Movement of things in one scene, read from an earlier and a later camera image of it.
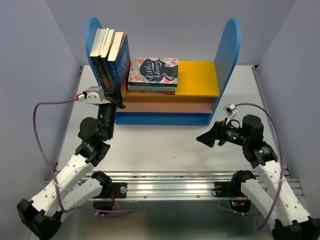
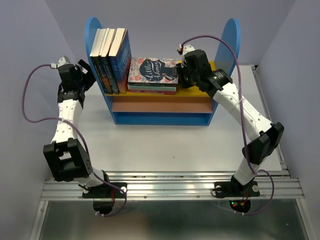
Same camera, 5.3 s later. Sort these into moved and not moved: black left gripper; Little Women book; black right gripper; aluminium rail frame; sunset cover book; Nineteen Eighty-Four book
Moved: black left gripper; black right gripper
Not moved: aluminium rail frame; sunset cover book; Little Women book; Nineteen Eighty-Four book
